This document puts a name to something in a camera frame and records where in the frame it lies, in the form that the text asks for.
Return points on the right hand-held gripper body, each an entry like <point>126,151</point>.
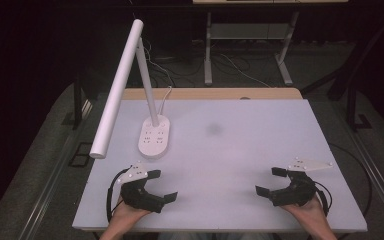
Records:
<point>298,195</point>

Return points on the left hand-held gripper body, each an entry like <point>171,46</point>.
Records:
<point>136,195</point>

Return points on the person's right hand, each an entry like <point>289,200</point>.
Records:
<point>305,211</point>

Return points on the person's left hand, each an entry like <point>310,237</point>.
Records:
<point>125,215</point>

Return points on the white table mat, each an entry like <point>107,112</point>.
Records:
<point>220,166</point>

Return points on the white desk lamp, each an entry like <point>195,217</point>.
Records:
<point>118,90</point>

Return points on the black metal stand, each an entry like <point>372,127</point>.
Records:
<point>350,83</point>

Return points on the grey metal desk frame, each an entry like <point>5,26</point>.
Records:
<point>250,31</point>

